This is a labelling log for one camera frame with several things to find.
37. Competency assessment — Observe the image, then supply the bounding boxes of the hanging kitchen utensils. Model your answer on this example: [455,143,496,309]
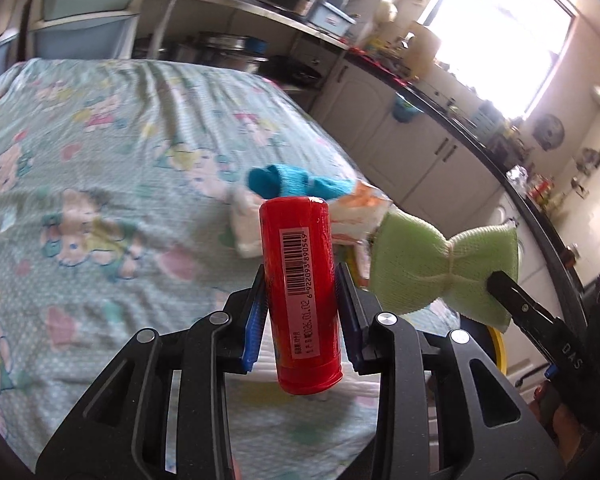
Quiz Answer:
[577,147,600,176]

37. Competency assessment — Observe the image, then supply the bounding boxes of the blue plastic basket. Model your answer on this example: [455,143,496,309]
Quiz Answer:
[307,0,356,37]

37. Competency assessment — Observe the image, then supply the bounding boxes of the white kitchen cabinets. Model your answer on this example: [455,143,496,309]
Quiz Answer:
[310,55,581,376]

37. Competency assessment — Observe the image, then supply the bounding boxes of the white orange tissue packet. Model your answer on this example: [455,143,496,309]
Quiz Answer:
[228,180,394,261]

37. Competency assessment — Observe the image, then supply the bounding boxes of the yellow trash bin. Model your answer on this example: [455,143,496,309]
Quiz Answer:
[482,322,506,376]

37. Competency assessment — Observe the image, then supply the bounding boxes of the black kitchen countertop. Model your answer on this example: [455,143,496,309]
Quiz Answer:
[345,50,600,321]

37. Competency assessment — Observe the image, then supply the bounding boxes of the cartoon printed bed sheet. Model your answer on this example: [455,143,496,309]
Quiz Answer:
[0,57,486,471]

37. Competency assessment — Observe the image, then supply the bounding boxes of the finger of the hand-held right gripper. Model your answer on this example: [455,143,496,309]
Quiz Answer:
[486,271,563,361]

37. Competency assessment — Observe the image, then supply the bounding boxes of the bright kitchen window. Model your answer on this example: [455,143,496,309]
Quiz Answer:
[430,0,581,117]

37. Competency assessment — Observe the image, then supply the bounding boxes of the round wall strainer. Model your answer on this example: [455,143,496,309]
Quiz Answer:
[535,114,566,151]

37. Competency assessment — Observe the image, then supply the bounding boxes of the white kitchen shelf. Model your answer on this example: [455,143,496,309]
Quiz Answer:
[150,0,351,61]

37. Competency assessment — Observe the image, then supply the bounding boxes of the green mesh sponge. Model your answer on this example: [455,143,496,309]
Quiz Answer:
[369,211,522,333]

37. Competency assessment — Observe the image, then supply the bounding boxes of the person's right hand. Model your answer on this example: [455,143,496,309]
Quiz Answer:
[532,382,588,442]

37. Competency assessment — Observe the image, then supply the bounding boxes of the black wok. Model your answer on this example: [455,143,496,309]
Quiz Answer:
[267,55,326,87]

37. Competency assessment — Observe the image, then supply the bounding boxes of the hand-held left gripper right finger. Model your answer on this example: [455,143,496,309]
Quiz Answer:
[334,262,566,480]

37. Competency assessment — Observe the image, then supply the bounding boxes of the large steel pot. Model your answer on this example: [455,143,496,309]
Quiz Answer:
[195,32,271,75]

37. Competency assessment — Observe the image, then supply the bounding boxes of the blue rolled cloth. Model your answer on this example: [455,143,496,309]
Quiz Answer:
[247,162,356,200]

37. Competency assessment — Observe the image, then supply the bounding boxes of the blue hanging bag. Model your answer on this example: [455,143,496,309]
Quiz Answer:
[391,92,423,124]

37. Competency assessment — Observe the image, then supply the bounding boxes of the teal cutlery holder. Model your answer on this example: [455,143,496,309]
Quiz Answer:
[472,102,506,136]

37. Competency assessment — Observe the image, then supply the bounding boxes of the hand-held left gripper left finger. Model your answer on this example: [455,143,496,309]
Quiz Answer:
[36,264,269,480]

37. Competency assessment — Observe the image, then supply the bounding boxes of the red cylindrical can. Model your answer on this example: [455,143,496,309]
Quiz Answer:
[259,197,343,395]

